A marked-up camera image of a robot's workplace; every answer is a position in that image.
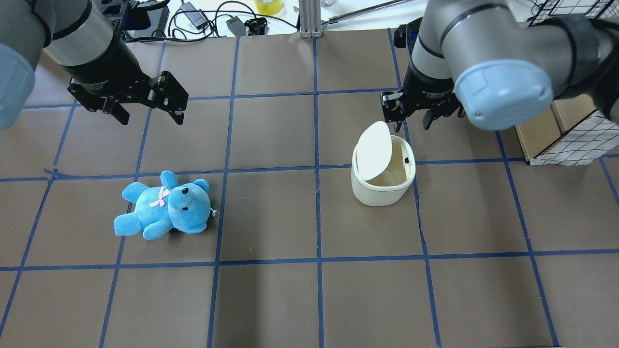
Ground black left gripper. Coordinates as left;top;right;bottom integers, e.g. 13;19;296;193
67;34;189;126

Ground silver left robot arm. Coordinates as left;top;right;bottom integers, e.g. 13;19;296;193
0;0;189;130

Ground yellow tape roll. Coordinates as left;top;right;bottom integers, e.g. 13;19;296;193
254;0;284;16

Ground white mini trash can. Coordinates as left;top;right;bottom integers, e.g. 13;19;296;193
351;121;416;207

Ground black power adapter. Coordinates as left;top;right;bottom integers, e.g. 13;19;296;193
179;2;208;29

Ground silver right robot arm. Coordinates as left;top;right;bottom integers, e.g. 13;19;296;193
381;0;618;131

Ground wooden box with wire grid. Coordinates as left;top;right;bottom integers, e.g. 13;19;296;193
515;95;619;167

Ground blue teddy bear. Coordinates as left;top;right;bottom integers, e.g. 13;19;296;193
113;170;218;241

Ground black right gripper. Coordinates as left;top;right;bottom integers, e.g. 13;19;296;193
381;63;466;133

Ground aluminium frame post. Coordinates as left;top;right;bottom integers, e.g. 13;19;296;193
298;0;324;38

